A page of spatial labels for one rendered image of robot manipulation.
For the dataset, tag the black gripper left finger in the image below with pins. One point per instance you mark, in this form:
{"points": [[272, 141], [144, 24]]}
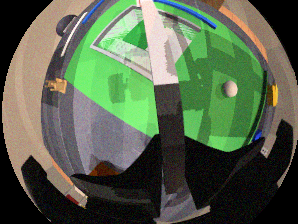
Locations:
{"points": [[140, 184]]}

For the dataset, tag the white golf ball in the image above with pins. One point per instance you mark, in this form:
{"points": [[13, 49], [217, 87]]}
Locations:
{"points": [[230, 88]]}

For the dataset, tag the green mat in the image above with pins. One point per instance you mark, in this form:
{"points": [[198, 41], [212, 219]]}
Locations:
{"points": [[212, 58]]}

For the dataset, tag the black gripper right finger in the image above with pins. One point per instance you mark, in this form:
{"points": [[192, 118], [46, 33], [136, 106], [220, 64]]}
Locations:
{"points": [[208, 169]]}

